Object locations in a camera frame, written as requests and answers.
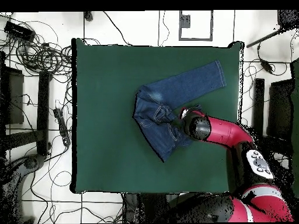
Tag blue denim jeans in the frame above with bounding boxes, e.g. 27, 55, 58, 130
132, 59, 227, 163

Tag black flat panel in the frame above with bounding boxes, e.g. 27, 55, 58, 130
266, 78, 294, 142
0, 66, 25, 125

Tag black upright bar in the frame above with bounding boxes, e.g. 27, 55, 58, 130
250, 78, 266, 141
36, 71, 51, 158

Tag dark green table cloth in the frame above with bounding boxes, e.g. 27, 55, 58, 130
71, 37, 245, 195

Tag black power adapter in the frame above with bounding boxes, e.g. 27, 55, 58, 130
256, 45, 275, 74

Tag dark green fabric panel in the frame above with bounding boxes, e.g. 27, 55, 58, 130
277, 58, 299, 198

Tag black power strip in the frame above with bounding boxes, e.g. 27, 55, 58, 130
53, 107, 71, 147

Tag black tripod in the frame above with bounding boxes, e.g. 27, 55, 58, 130
246, 9, 299, 49

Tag black electronics box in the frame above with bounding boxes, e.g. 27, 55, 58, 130
4, 20, 36, 41

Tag grey floor frame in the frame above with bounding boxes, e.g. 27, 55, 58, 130
179, 10, 214, 42

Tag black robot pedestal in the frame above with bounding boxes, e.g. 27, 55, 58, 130
121, 192, 173, 223

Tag tangled black cables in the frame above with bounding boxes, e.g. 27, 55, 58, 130
0, 16, 73, 78

